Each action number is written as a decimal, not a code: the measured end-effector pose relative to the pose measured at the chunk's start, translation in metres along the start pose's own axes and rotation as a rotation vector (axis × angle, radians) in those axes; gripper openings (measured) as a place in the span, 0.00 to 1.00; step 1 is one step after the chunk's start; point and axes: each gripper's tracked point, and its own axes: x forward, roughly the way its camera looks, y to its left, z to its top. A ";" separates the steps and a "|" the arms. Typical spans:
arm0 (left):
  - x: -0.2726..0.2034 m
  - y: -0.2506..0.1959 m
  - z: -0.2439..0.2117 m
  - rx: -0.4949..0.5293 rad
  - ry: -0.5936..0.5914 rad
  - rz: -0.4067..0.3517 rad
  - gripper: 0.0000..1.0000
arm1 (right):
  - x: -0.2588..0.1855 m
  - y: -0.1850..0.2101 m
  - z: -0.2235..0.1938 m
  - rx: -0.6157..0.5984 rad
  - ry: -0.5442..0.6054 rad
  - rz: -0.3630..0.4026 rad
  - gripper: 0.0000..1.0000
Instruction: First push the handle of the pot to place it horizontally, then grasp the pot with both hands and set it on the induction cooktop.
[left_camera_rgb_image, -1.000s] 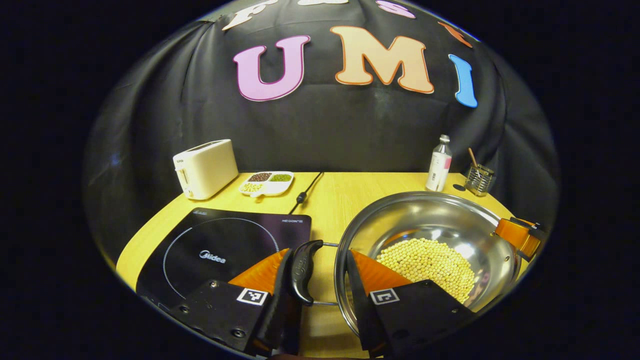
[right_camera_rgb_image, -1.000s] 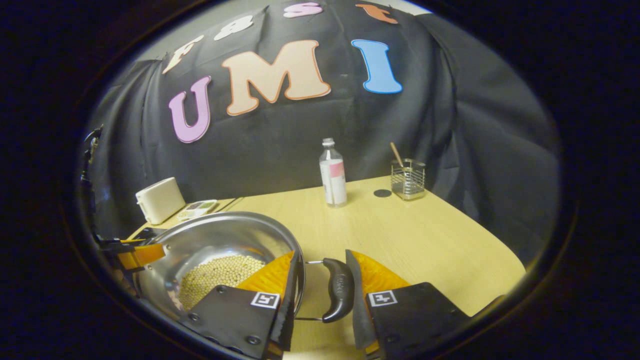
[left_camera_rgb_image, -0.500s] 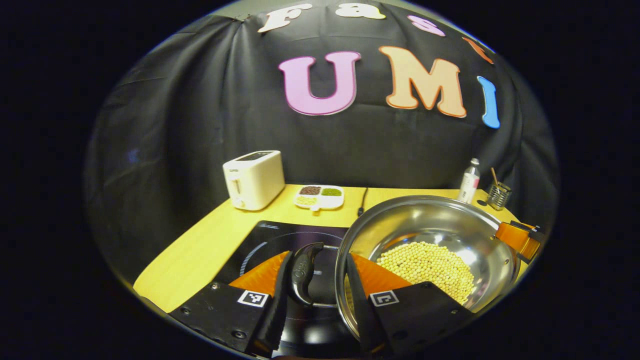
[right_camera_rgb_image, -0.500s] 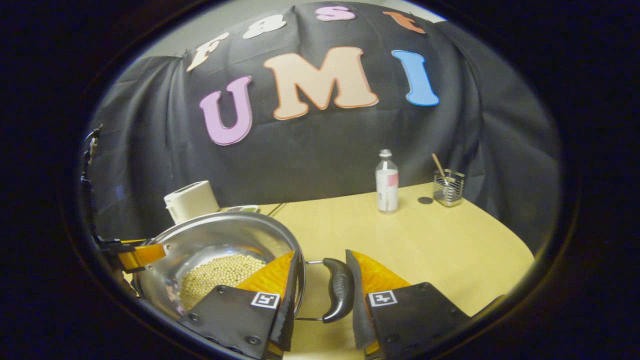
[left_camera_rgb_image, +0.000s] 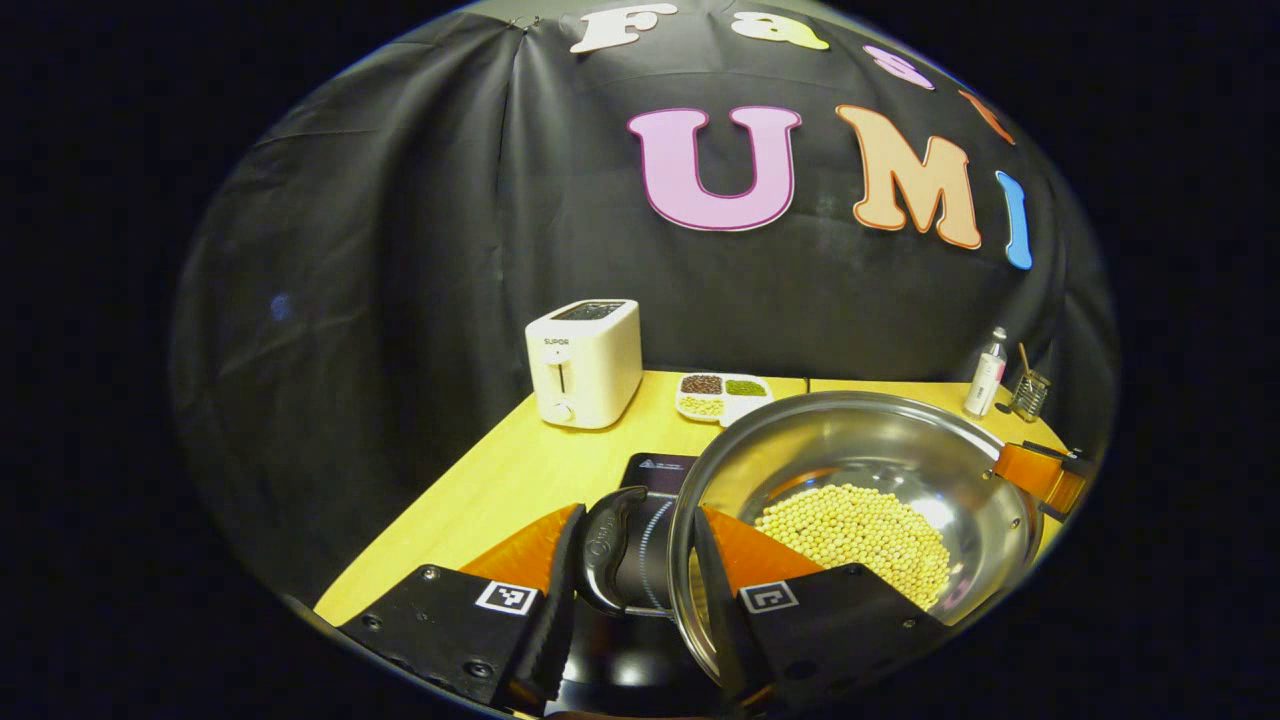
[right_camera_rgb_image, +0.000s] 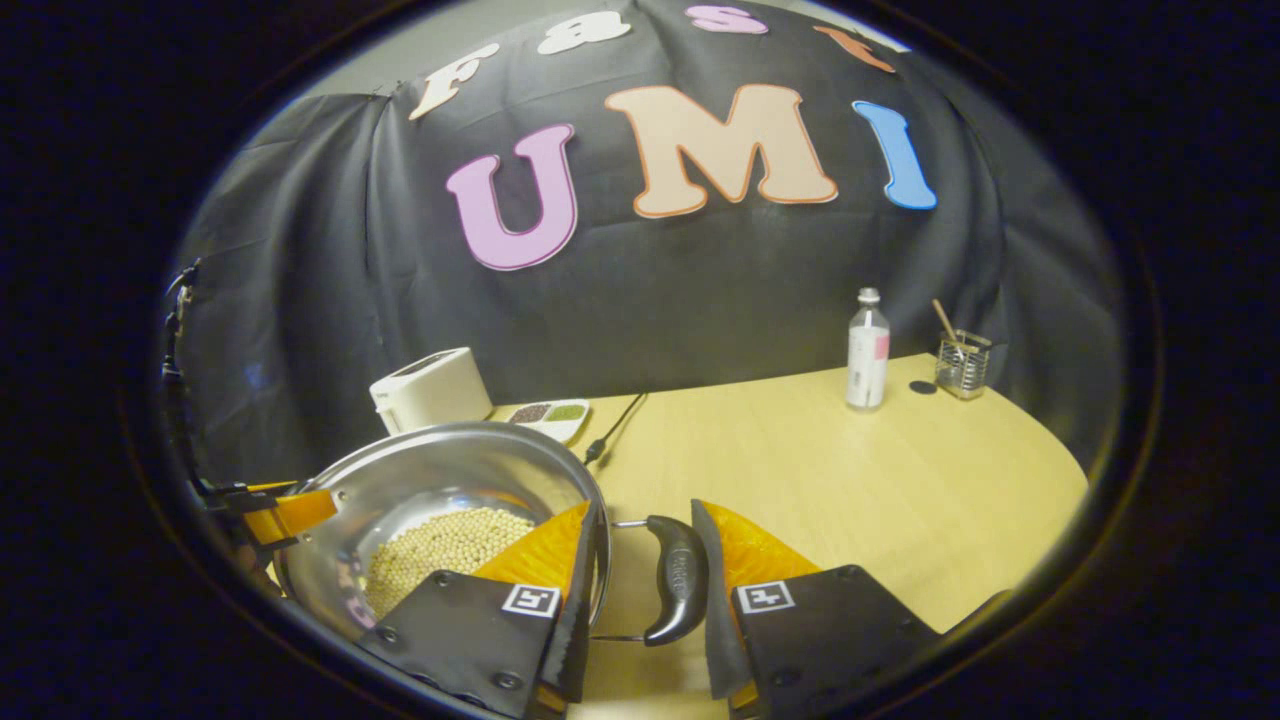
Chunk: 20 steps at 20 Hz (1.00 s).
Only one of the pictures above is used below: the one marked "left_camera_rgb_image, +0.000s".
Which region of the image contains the white toaster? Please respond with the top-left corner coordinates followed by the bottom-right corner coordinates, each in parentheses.
top-left (524, 298), bottom-right (644, 431)

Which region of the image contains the black backdrop cloth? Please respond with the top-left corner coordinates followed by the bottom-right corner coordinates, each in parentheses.
top-left (170, 0), bottom-right (1121, 601)

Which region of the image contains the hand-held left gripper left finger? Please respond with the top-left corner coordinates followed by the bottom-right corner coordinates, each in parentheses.
top-left (340, 502), bottom-right (588, 717)

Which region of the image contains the clear bottle with pink label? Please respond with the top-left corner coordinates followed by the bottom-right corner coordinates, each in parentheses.
top-left (963, 326), bottom-right (1009, 418)

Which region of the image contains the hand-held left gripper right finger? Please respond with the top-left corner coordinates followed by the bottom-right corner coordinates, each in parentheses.
top-left (692, 504), bottom-right (953, 713)

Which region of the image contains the stainless steel pot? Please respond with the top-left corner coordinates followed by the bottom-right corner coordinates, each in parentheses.
top-left (578, 390), bottom-right (1048, 693)

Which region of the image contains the white divided dish with beans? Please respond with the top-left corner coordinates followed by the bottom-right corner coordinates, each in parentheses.
top-left (675, 372), bottom-right (775, 429)

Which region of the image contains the pile of yellow soybeans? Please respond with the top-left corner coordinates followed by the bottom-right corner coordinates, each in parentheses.
top-left (755, 484), bottom-right (953, 611)

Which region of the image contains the metal mesh utensil holder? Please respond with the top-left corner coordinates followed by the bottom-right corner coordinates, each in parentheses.
top-left (1010, 368), bottom-right (1053, 423)

